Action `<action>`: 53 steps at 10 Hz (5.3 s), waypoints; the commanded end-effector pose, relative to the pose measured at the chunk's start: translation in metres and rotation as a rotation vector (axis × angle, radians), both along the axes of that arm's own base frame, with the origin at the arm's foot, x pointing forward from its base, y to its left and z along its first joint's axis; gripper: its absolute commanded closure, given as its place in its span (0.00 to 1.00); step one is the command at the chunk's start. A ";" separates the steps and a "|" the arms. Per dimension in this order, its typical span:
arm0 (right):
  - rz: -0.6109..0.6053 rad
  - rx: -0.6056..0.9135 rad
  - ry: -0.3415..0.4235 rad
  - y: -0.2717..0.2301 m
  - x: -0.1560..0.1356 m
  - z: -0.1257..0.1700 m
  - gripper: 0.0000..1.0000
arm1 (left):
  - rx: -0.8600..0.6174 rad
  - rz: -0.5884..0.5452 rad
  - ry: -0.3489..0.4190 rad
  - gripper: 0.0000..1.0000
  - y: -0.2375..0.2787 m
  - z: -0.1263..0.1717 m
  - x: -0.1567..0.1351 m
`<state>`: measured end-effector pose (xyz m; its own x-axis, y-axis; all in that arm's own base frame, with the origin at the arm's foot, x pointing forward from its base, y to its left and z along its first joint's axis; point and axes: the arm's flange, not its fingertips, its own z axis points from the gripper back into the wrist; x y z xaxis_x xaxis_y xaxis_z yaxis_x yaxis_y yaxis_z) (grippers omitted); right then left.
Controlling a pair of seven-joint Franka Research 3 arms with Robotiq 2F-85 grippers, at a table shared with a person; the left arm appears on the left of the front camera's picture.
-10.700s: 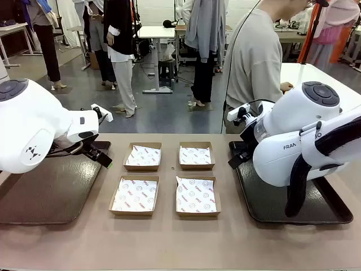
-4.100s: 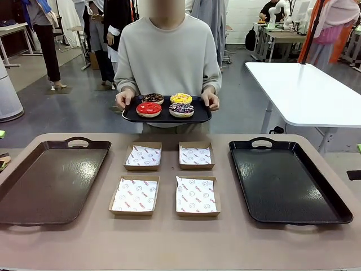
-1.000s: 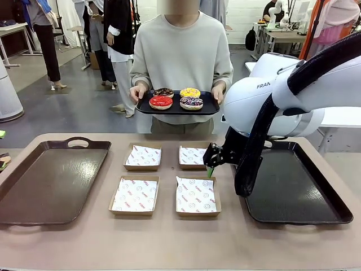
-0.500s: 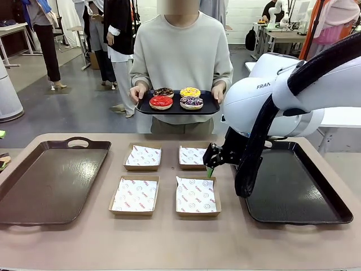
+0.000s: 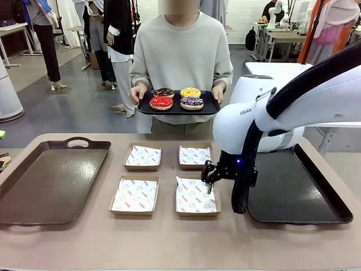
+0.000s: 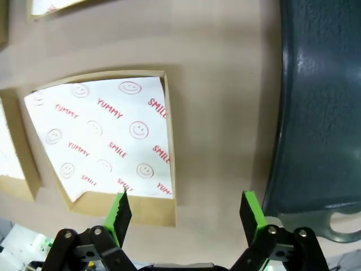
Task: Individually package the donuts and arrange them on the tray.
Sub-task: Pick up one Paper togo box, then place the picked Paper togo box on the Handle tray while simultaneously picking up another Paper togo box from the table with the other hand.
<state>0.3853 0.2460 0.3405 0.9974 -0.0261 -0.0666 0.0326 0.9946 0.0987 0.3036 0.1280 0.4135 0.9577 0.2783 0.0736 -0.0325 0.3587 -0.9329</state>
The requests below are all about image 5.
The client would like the chocolate glazed donut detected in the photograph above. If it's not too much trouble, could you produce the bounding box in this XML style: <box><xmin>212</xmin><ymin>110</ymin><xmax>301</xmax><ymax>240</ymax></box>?
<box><xmin>153</xmin><ymin>87</ymin><xmax>175</xmax><ymax>99</ymax></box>

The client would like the mannequin in blue top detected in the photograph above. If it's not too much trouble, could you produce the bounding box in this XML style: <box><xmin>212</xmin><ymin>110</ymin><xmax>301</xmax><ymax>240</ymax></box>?
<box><xmin>22</xmin><ymin>0</ymin><xmax>68</xmax><ymax>89</ymax></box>

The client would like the person left forearm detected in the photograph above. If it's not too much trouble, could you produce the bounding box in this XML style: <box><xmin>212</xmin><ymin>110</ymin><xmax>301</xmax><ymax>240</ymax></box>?
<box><xmin>211</xmin><ymin>60</ymin><xmax>234</xmax><ymax>89</ymax></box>

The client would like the person in beige sweater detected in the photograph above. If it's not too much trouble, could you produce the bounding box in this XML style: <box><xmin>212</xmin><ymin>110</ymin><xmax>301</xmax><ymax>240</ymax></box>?
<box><xmin>129</xmin><ymin>0</ymin><xmax>234</xmax><ymax>135</ymax></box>

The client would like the black serving tray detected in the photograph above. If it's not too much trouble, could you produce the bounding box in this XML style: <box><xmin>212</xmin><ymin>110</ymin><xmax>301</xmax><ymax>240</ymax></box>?
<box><xmin>137</xmin><ymin>89</ymin><xmax>221</xmax><ymax>116</ymax></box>

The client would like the black hose bracket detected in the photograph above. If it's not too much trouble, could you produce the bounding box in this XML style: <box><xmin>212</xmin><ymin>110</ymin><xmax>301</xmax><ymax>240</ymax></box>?
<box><xmin>248</xmin><ymin>166</ymin><xmax>259</xmax><ymax>187</ymax></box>

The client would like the red glazed donut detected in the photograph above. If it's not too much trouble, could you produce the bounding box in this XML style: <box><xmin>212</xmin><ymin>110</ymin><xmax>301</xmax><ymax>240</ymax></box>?
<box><xmin>149</xmin><ymin>95</ymin><xmax>174</xmax><ymax>111</ymax></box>

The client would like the person left hand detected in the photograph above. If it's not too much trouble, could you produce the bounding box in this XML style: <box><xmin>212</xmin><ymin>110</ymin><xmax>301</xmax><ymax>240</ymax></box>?
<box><xmin>210</xmin><ymin>84</ymin><xmax>226</xmax><ymax>104</ymax></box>

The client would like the cardboard box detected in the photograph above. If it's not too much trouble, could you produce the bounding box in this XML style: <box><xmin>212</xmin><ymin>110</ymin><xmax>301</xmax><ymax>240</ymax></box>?
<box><xmin>89</xmin><ymin>50</ymin><xmax>100</xmax><ymax>70</ymax></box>

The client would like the brown handled tray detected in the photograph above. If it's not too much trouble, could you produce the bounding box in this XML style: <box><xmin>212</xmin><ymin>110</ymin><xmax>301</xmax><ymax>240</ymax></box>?
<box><xmin>0</xmin><ymin>137</ymin><xmax>112</xmax><ymax>226</ymax></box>

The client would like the black office chair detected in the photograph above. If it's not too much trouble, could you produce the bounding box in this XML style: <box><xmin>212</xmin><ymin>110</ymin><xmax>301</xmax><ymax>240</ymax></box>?
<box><xmin>52</xmin><ymin>27</ymin><xmax>67</xmax><ymax>46</ymax></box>

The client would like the wooden top desk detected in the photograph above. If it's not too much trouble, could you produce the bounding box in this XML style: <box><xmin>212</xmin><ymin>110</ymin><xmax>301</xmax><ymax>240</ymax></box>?
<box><xmin>67</xmin><ymin>25</ymin><xmax>91</xmax><ymax>71</ymax></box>

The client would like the yellow sprinkled donut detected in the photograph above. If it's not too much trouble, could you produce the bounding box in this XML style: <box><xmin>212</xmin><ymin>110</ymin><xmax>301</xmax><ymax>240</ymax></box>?
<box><xmin>179</xmin><ymin>87</ymin><xmax>201</xmax><ymax>99</ymax></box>

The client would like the long wooden workbench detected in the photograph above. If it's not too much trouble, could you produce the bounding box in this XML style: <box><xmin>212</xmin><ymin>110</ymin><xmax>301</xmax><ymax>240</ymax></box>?
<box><xmin>253</xmin><ymin>22</ymin><xmax>308</xmax><ymax>63</ymax></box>

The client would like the black backpack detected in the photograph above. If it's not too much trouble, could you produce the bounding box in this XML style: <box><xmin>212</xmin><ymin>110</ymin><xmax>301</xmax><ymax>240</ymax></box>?
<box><xmin>244</xmin><ymin>27</ymin><xmax>257</xmax><ymax>51</ymax></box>

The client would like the black corrugated cable hose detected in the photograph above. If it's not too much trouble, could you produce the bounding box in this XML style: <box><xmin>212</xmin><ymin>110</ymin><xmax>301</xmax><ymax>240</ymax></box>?
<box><xmin>231</xmin><ymin>42</ymin><xmax>361</xmax><ymax>215</ymax></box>

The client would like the person right forearm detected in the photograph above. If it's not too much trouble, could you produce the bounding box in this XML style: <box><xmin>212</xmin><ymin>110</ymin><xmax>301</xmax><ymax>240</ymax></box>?
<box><xmin>130</xmin><ymin>60</ymin><xmax>153</xmax><ymax>89</ymax></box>

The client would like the white desk with metal legs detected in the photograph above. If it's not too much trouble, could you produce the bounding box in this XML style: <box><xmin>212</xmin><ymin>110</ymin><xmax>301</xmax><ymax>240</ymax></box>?
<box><xmin>0</xmin><ymin>22</ymin><xmax>36</xmax><ymax>68</ymax></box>

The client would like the mannequin in grey trousers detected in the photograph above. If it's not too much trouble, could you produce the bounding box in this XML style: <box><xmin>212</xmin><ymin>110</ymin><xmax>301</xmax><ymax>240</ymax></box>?
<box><xmin>84</xmin><ymin>0</ymin><xmax>118</xmax><ymax>87</ymax></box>

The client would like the kraft paper box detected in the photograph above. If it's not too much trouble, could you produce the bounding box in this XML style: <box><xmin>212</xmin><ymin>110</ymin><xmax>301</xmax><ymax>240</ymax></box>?
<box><xmin>174</xmin><ymin>174</ymin><xmax>222</xmax><ymax>217</ymax></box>
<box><xmin>178</xmin><ymin>141</ymin><xmax>215</xmax><ymax>171</ymax></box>
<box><xmin>123</xmin><ymin>142</ymin><xmax>163</xmax><ymax>172</ymax></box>
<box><xmin>108</xmin><ymin>174</ymin><xmax>160</xmax><ymax>217</ymax></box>

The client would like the black handled tray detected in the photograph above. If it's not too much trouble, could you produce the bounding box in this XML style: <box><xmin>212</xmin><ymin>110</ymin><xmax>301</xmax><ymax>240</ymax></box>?
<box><xmin>247</xmin><ymin>143</ymin><xmax>354</xmax><ymax>226</ymax></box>

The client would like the person right hand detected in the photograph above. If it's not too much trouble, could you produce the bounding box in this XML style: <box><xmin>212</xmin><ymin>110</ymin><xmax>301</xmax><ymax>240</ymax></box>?
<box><xmin>129</xmin><ymin>85</ymin><xmax>148</xmax><ymax>102</ymax></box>

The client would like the person in black top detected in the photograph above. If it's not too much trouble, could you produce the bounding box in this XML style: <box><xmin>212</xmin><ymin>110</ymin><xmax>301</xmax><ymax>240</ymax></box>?
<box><xmin>261</xmin><ymin>0</ymin><xmax>279</xmax><ymax>23</ymax></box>

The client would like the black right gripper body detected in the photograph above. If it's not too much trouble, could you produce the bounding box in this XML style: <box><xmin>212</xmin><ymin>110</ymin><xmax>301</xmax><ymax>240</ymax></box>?
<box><xmin>216</xmin><ymin>150</ymin><xmax>244</xmax><ymax>181</ymax></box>

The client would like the dark donut with white sprinkles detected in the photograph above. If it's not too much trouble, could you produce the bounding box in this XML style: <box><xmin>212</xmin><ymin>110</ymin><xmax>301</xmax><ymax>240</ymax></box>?
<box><xmin>180</xmin><ymin>96</ymin><xmax>204</xmax><ymax>111</ymax></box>

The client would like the mannequin in black jacket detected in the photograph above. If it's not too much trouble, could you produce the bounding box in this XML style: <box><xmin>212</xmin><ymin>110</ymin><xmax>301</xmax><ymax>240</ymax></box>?
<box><xmin>103</xmin><ymin>0</ymin><xmax>137</xmax><ymax>119</ymax></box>

